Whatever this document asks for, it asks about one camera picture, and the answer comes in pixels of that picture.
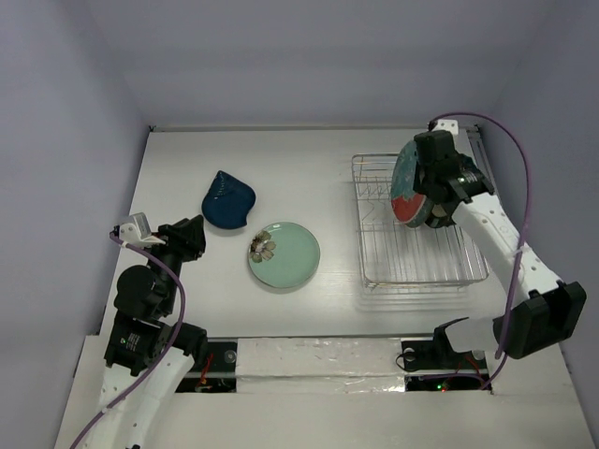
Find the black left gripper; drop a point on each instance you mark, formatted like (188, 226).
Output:
(186, 236)

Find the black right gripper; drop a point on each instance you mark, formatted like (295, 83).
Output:
(426, 185)

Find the dark blue leaf-shaped plate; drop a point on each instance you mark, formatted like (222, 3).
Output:
(228, 202)

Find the red and teal floral plate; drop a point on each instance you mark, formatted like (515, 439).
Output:
(403, 197)

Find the light green flower plate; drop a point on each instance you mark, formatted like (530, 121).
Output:
(283, 255)

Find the dark rimmed beige plate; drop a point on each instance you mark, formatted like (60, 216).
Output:
(438, 218)

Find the dark teal patterned plate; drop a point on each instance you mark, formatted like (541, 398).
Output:
(422, 213)

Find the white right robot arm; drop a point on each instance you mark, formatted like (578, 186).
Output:
(541, 309)

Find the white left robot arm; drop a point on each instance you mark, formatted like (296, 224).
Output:
(150, 347)

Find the dark green scalloped plate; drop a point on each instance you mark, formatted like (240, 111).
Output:
(468, 166)

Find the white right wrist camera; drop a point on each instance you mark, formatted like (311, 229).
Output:
(449, 125)

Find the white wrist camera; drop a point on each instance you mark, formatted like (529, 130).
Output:
(449, 125)
(135, 230)

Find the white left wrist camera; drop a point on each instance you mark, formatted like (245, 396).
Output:
(135, 230)

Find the wire dish rack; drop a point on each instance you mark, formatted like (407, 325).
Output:
(393, 255)

